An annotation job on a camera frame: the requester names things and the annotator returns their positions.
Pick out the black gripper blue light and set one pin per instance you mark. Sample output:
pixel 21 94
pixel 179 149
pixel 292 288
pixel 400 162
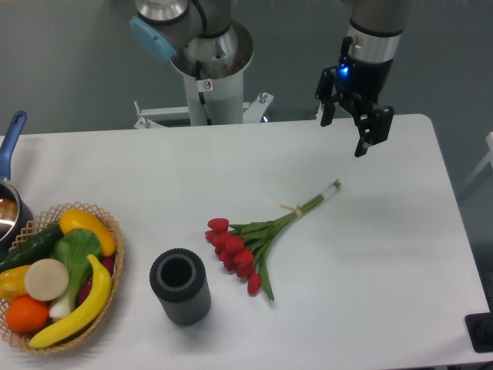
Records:
pixel 358 85

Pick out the red tulip bouquet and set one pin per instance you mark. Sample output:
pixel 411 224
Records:
pixel 244 248

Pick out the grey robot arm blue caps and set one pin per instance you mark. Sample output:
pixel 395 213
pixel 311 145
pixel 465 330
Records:
pixel 374 33

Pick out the dark grey ribbed vase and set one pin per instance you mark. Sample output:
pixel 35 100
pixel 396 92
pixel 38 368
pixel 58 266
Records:
pixel 178 279

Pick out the black device at table edge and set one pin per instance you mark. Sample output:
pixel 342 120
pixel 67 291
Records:
pixel 479 328

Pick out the dark red vegetable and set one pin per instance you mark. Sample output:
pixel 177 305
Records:
pixel 109 264

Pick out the yellow squash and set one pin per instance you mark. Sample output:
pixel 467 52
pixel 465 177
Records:
pixel 80 219

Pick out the yellow banana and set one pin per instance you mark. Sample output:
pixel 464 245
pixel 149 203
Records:
pixel 83 315

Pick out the green bok choy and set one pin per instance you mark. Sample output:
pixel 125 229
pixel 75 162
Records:
pixel 72 251

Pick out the woven wicker basket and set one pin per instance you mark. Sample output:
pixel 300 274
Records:
pixel 46 219

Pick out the dark green cucumber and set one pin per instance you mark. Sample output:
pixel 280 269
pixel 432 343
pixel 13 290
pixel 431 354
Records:
pixel 35 248

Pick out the beige round wooden disc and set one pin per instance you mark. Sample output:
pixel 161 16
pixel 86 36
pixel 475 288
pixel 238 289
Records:
pixel 46 279

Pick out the yellow bell pepper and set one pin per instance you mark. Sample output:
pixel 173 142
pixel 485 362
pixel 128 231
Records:
pixel 12 283

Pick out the orange fruit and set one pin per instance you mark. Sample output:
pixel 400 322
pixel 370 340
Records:
pixel 25 314

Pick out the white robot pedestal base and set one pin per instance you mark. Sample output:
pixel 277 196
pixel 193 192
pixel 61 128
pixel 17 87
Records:
pixel 212 71

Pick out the white furniture frame right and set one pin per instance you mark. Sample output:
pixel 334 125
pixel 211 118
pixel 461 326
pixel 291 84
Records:
pixel 478 175

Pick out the blue handled saucepan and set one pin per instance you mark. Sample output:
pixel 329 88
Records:
pixel 14 212

